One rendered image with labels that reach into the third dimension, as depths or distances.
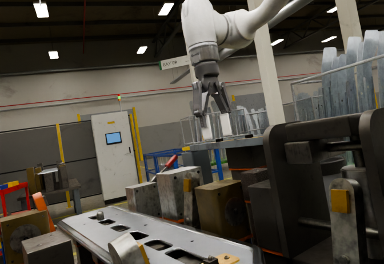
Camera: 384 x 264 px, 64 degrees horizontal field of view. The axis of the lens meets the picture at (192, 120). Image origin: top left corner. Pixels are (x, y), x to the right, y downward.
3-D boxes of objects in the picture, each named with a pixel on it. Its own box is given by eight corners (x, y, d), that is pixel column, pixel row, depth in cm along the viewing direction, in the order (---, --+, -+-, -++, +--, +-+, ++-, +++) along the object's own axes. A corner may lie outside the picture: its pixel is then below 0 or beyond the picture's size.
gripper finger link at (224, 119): (219, 114, 98) (220, 114, 99) (223, 136, 98) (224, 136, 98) (227, 112, 96) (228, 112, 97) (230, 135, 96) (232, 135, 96)
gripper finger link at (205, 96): (213, 83, 93) (210, 80, 92) (208, 116, 88) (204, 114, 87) (203, 86, 95) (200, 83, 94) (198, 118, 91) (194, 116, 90)
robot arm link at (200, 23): (202, 39, 87) (232, 42, 96) (193, -14, 88) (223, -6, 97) (178, 50, 95) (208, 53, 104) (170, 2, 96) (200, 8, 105)
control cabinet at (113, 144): (104, 205, 668) (88, 95, 680) (103, 202, 718) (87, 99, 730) (140, 197, 696) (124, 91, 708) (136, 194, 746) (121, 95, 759)
